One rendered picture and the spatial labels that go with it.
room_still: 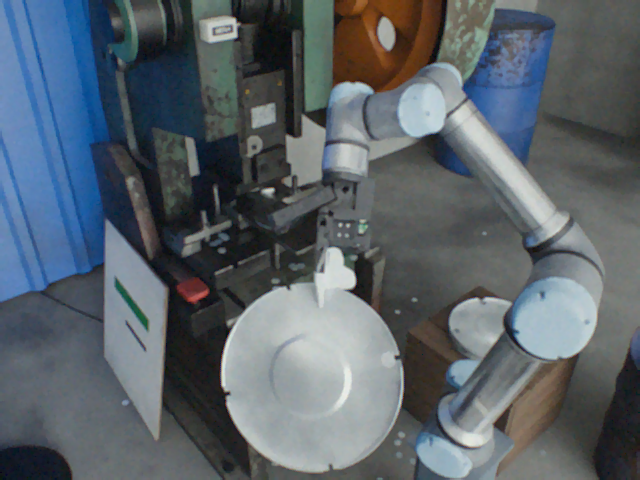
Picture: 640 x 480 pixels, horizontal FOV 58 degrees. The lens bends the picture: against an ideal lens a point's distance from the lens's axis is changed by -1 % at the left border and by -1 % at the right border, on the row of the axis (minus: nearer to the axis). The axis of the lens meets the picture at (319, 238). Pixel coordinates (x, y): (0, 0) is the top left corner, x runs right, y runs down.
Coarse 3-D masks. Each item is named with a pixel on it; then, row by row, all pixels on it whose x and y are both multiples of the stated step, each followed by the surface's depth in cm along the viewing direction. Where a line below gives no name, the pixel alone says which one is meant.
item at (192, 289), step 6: (186, 282) 141; (192, 282) 141; (198, 282) 141; (180, 288) 139; (186, 288) 138; (192, 288) 138; (198, 288) 138; (204, 288) 138; (180, 294) 138; (186, 294) 137; (192, 294) 137; (198, 294) 137; (204, 294) 138; (192, 300) 136
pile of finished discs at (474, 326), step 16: (464, 304) 192; (480, 304) 192; (496, 304) 192; (464, 320) 186; (480, 320) 185; (496, 320) 185; (464, 336) 179; (480, 336) 179; (496, 336) 178; (464, 352) 176; (480, 352) 173
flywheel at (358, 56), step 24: (360, 0) 156; (384, 0) 153; (408, 0) 147; (432, 0) 137; (360, 24) 163; (408, 24) 150; (432, 24) 139; (336, 48) 174; (360, 48) 166; (384, 48) 163; (408, 48) 152; (432, 48) 142; (336, 72) 177; (360, 72) 169; (384, 72) 162; (408, 72) 151
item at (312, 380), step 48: (336, 288) 90; (240, 336) 94; (288, 336) 92; (336, 336) 90; (384, 336) 88; (240, 384) 93; (288, 384) 91; (336, 384) 89; (384, 384) 88; (288, 432) 91; (336, 432) 89; (384, 432) 87
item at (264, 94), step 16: (256, 64) 147; (256, 80) 144; (272, 80) 147; (256, 96) 146; (272, 96) 149; (256, 112) 148; (272, 112) 151; (256, 128) 150; (272, 128) 153; (256, 144) 151; (272, 144) 156; (224, 160) 159; (240, 160) 152; (256, 160) 151; (272, 160) 154; (240, 176) 155; (256, 176) 154; (272, 176) 157
